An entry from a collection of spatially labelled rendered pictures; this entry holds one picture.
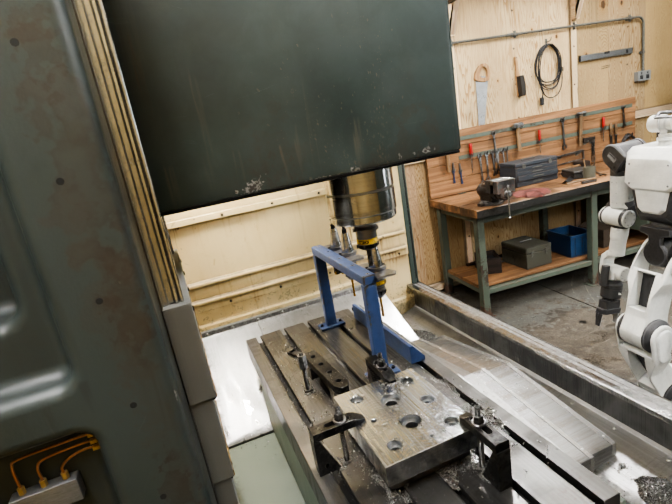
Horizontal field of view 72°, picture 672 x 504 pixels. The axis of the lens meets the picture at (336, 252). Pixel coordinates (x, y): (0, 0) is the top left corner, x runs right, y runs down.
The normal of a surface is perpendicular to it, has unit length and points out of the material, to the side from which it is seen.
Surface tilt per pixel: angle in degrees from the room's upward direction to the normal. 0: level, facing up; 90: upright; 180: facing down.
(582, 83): 90
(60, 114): 90
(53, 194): 90
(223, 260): 90
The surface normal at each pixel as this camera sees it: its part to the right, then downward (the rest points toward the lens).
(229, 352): 0.00, -0.79
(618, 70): 0.27, 0.22
